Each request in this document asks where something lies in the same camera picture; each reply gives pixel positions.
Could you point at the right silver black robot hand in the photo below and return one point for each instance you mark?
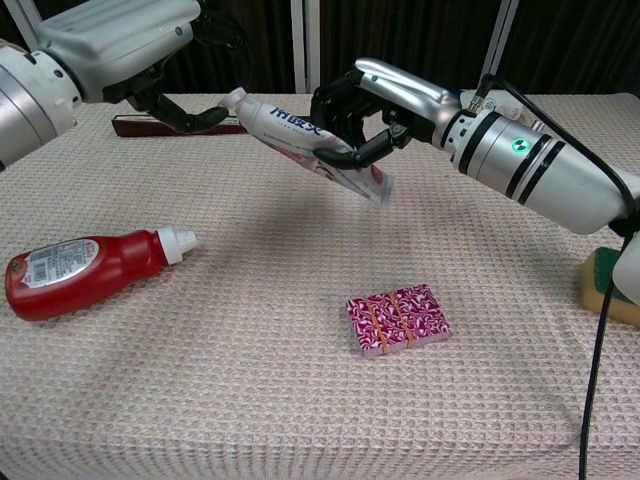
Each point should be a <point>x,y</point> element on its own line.
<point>405,95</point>

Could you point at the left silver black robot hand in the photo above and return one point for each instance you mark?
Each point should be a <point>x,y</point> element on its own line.
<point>110,45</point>

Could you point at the white toothpaste tube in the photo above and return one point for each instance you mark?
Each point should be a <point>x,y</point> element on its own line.
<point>285,122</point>

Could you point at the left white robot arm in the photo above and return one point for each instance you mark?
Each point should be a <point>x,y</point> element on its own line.
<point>30,110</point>

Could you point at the dark pleated curtain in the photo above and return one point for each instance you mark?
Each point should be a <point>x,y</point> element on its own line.
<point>425,30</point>

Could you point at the dark red folding fan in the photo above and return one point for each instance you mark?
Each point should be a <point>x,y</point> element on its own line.
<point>135,127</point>

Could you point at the pink patterned card deck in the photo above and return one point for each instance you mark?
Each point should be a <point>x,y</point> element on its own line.
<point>400,320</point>

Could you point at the red ketchup squeeze bottle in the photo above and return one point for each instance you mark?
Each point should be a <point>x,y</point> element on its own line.
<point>100,270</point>

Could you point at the green yellow sponge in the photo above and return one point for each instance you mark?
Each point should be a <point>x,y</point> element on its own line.
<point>597,292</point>

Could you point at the beige waffle tablecloth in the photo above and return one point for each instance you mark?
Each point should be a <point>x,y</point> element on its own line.
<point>250,380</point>

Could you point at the white metal frame post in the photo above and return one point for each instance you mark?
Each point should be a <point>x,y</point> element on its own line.
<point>298,45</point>
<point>502,35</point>
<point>313,45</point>

